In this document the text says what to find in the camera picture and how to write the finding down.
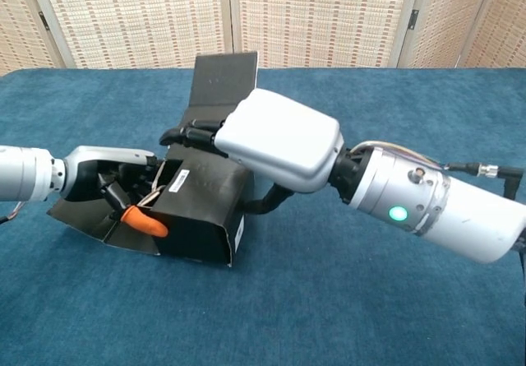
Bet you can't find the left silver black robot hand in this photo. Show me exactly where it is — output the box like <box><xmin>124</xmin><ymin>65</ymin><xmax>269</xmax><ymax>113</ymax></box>
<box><xmin>57</xmin><ymin>146</ymin><xmax>169</xmax><ymax>239</ymax></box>

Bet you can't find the black cardboard box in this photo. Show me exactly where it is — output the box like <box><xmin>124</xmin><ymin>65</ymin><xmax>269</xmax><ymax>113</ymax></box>
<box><xmin>45</xmin><ymin>51</ymin><xmax>259</xmax><ymax>268</ymax></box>

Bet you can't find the woven folding screen panel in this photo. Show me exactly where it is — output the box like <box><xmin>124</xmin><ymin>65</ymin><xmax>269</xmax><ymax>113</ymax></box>
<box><xmin>455</xmin><ymin>0</ymin><xmax>526</xmax><ymax>70</ymax></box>
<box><xmin>24</xmin><ymin>0</ymin><xmax>233</xmax><ymax>70</ymax></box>
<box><xmin>0</xmin><ymin>0</ymin><xmax>62</xmax><ymax>77</ymax></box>
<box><xmin>396</xmin><ymin>0</ymin><xmax>494</xmax><ymax>70</ymax></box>
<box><xmin>228</xmin><ymin>0</ymin><xmax>422</xmax><ymax>70</ymax></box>

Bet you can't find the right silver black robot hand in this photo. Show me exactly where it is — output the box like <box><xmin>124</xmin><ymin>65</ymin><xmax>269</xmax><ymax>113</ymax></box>
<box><xmin>158</xmin><ymin>88</ymin><xmax>345</xmax><ymax>215</ymax></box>

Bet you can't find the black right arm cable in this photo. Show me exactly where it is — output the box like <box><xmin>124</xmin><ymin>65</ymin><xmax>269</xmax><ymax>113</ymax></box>
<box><xmin>445</xmin><ymin>160</ymin><xmax>519</xmax><ymax>201</ymax></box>

